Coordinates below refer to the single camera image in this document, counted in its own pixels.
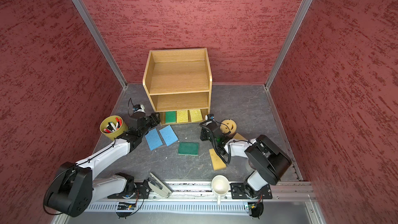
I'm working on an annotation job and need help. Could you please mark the dark green sponge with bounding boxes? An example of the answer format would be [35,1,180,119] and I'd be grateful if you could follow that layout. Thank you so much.
[178,142,199,156]

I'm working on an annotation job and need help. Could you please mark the bright green sponge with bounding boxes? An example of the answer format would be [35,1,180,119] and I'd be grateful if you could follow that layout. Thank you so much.
[165,111,177,124]

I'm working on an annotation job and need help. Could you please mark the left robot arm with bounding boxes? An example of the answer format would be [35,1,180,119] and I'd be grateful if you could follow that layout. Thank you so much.
[42,110,161,217]

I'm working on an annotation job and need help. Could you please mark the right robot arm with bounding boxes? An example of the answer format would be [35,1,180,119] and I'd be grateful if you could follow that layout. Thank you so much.
[199,115,292,199]

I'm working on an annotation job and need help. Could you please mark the wooden three-tier shelf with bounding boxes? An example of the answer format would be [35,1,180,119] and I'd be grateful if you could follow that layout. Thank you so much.
[143,48,212,125]

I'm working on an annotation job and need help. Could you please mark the yellow smiley face sponge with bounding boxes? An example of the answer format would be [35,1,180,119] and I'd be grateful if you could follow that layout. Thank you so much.
[220,119,237,138]

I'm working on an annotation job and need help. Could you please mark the left light blue sponge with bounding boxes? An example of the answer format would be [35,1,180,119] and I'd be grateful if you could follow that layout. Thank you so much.
[145,129,163,151]

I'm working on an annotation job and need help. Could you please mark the light blue sponge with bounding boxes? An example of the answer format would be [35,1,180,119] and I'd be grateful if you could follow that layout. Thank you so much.
[145,129,163,151]
[159,125,178,146]

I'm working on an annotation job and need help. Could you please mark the yellow pen cup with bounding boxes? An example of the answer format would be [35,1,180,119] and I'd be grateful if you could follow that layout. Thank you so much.
[99,116,128,141]

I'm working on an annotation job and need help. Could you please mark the markers in cup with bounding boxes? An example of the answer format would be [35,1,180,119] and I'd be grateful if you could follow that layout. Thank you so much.
[101,116,122,134]

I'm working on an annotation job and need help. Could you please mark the right light blue sponge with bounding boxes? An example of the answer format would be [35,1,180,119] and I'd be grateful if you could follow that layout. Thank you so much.
[159,125,178,146]

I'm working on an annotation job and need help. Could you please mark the white mug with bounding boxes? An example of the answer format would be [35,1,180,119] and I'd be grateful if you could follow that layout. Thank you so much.
[211,175,230,206]

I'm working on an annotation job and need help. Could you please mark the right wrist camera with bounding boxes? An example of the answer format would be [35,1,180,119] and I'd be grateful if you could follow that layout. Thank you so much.
[205,114,215,121]

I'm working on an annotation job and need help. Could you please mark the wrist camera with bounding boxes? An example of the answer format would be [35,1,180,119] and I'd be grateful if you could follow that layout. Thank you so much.
[133,104,146,115]
[205,114,215,121]

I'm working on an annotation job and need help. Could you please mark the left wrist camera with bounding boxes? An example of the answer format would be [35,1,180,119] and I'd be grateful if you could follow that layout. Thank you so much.
[133,104,146,115]

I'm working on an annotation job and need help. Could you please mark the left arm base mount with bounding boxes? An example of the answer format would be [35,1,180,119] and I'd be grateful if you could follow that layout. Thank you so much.
[107,180,151,200]

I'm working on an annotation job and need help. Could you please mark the grey stapler on rail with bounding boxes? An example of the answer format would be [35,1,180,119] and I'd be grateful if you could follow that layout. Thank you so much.
[147,172,172,198]

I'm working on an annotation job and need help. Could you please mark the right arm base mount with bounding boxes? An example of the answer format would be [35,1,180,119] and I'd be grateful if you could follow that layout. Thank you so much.
[230,183,273,200]

